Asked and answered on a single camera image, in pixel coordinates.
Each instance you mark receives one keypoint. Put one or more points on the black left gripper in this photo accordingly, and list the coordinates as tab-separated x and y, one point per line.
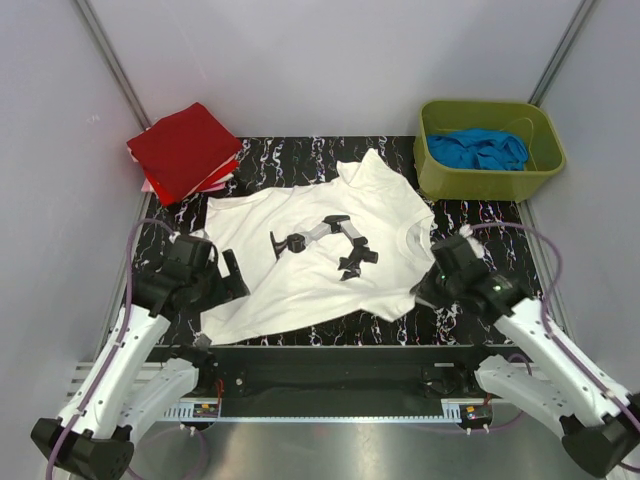
226	284

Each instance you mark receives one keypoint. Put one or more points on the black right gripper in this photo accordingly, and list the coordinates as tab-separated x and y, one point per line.
430	288

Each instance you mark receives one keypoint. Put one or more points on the white t-shirt with robot print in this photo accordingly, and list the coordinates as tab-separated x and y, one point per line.
291	291

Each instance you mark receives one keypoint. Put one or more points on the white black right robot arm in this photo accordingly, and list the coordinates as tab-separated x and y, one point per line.
595	417

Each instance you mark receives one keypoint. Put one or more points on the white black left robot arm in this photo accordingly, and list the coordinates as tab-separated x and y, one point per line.
94	436

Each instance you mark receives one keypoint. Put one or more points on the folded pink t-shirt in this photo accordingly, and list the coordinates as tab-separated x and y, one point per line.
148	187

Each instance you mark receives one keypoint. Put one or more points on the olive green plastic bin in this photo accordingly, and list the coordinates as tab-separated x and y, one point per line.
530	123

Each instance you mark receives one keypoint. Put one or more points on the folded dark red t-shirt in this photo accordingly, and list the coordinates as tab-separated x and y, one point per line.
181	150

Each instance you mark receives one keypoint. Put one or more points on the crumpled blue t-shirt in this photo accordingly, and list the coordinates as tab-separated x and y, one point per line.
479	149

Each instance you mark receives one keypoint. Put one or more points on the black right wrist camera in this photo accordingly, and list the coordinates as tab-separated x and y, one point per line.
455	257

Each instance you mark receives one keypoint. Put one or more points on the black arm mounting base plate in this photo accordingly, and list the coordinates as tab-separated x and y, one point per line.
249	371

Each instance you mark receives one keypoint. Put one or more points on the grey slotted cable duct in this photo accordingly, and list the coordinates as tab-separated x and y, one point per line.
200	411

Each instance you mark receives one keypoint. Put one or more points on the left aluminium frame post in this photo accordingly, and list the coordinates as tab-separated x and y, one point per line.
96	31

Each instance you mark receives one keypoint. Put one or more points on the aluminium frame post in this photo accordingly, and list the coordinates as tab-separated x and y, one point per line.
568	40
96	31

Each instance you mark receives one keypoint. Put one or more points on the right aluminium frame post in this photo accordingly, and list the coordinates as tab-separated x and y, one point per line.
568	40

